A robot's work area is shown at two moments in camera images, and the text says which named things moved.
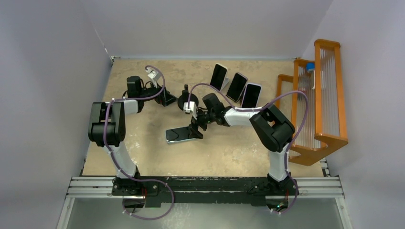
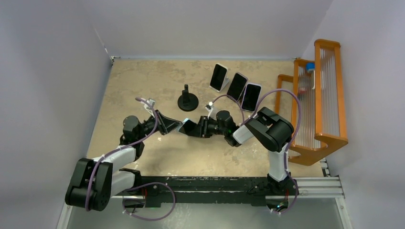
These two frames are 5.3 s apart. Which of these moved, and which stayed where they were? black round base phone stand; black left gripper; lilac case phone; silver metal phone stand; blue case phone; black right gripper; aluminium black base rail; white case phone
Moved: black left gripper; black right gripper; blue case phone
Stayed: white case phone; silver metal phone stand; black round base phone stand; aluminium black base rail; lilac case phone
